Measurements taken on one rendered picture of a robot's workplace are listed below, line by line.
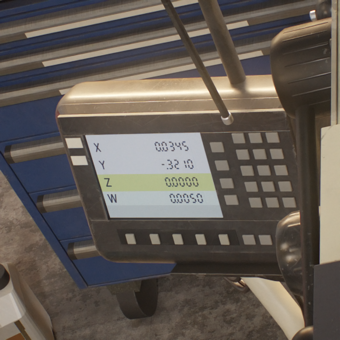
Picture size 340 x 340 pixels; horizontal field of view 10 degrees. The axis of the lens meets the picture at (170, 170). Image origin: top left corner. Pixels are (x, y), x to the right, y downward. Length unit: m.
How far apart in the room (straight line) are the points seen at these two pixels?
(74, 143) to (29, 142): 1.12
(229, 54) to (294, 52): 0.78
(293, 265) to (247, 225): 0.82
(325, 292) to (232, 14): 1.97
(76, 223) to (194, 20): 0.60
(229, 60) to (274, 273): 0.27
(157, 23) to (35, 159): 0.43
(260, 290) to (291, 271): 1.00
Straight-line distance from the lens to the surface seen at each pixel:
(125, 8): 3.14
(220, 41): 2.19
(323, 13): 1.65
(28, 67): 3.27
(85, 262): 3.68
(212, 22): 2.17
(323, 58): 1.42
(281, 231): 1.47
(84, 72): 3.28
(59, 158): 3.46
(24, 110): 3.38
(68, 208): 3.52
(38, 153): 3.42
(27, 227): 4.17
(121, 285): 3.76
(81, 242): 3.63
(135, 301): 3.77
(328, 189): 1.25
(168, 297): 3.87
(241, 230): 2.28
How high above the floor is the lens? 2.74
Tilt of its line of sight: 42 degrees down
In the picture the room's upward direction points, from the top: 30 degrees counter-clockwise
